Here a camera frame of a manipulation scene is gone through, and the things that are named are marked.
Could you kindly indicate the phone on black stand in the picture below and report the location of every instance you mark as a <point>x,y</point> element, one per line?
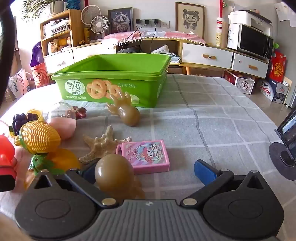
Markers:
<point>286,139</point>

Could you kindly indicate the wooden shelf cabinet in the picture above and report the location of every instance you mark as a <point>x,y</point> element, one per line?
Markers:
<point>76,30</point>

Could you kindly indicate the framed girl portrait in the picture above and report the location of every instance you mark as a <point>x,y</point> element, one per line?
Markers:
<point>189,19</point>

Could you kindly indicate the beige starfish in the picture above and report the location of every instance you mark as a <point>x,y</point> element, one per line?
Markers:
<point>101,143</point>

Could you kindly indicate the brown octopus toy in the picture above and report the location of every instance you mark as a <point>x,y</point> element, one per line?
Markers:
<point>114,176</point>
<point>129,114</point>

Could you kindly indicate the framed cat picture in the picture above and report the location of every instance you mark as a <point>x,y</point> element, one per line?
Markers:
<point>120,20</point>

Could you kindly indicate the clear pink capsule ball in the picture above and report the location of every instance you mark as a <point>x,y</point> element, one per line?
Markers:
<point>63,125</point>

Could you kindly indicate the red gift box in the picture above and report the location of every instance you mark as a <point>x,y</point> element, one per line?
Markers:
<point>277,67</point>

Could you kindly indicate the green plastic cookie box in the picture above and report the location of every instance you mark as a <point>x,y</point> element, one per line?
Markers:
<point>76,89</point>

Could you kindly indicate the wall socket strip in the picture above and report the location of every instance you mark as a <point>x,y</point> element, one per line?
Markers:
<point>150,23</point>

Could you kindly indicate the white printer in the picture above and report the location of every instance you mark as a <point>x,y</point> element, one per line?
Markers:
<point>249,18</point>

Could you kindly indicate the potted green plant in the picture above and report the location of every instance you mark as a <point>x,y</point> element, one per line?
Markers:
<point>41,5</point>

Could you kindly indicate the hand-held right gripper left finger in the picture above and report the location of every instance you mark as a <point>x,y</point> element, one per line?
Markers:
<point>89,176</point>

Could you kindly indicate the white plastic bag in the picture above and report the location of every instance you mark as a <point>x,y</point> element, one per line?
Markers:
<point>18,84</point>

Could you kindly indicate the small white fan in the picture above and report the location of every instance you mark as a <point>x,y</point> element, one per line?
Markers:
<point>100,25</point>
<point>89,14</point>

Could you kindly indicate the blue white carton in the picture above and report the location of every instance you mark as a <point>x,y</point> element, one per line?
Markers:
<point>275,91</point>

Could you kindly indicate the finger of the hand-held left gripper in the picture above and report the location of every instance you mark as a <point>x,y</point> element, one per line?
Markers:
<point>7,183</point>

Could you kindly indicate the wooden tv cabinet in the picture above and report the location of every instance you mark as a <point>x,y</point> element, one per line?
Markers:
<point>175,51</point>

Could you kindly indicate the large white cabinet drawer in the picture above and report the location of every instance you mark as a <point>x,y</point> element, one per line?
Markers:
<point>205,55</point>

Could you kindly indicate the small white cabinet drawer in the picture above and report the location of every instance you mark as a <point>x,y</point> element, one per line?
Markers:
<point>251,66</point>

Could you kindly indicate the white red printed carton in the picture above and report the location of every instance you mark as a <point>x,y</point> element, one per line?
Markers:
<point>240,83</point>

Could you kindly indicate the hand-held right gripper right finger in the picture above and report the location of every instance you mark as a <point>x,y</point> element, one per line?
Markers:
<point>204,172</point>

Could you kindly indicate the yellow corn toy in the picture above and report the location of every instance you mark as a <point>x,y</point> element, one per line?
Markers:
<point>39,136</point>

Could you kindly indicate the pink toy card box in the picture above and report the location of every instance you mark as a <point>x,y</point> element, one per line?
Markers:
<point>148,155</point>

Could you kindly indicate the purple grapes toy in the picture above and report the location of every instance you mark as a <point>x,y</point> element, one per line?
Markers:
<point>19,121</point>

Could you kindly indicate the white shelf drawer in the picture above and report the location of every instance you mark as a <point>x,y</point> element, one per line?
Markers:
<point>59,61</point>

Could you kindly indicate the white tall canister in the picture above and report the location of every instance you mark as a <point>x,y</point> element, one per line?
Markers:
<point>219,32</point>

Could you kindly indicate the pink pig toy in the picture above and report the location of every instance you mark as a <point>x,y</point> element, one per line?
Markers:
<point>5,153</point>

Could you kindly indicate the orange pumpkin toy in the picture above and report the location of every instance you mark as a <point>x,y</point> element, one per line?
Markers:
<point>62,160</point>

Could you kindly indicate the pink tasselled cloth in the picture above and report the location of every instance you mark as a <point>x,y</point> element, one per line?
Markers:
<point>175,36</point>

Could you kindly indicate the black white microwave oven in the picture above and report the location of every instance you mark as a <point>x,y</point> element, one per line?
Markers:
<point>252,41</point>

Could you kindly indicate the stack of papers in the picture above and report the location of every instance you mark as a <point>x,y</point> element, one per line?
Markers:
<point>57,26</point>

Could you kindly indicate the red bag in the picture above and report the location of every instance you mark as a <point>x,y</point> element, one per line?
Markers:
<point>40,75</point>

